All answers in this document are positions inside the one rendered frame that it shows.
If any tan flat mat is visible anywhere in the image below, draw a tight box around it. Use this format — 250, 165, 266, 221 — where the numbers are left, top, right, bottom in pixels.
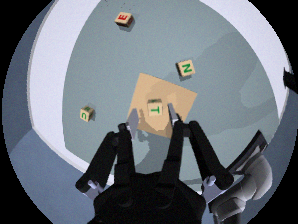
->
127, 72, 197, 138

